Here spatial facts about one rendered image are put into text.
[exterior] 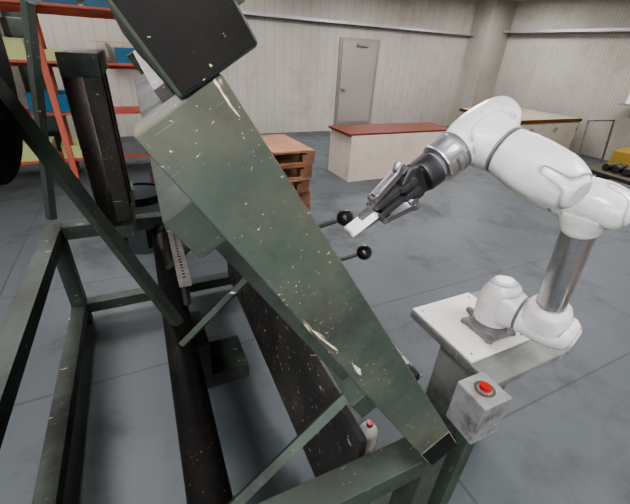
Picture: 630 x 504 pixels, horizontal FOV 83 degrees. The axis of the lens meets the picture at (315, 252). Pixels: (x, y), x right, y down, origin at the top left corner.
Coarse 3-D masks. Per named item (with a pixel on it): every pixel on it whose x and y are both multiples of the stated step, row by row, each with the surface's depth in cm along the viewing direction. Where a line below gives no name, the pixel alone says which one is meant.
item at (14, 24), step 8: (8, 16) 530; (16, 16) 551; (8, 24) 532; (16, 24) 537; (8, 32) 545; (16, 32) 541; (24, 72) 610; (24, 80) 593; (48, 120) 607; (48, 128) 611; (56, 128) 618; (56, 136) 628; (56, 144) 633
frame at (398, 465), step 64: (64, 256) 235; (192, 320) 197; (256, 320) 220; (0, 384) 124; (64, 384) 197; (192, 384) 136; (320, 384) 133; (0, 448) 114; (64, 448) 167; (192, 448) 115; (320, 448) 145; (384, 448) 111
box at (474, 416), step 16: (464, 384) 117; (496, 384) 118; (464, 400) 116; (480, 400) 112; (496, 400) 112; (448, 416) 125; (464, 416) 118; (480, 416) 111; (496, 416) 115; (464, 432) 119; (480, 432) 116
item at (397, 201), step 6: (414, 192) 76; (396, 198) 77; (402, 198) 76; (408, 198) 76; (390, 204) 76; (396, 204) 76; (378, 210) 77; (384, 210) 76; (390, 210) 76; (378, 216) 76; (384, 216) 76
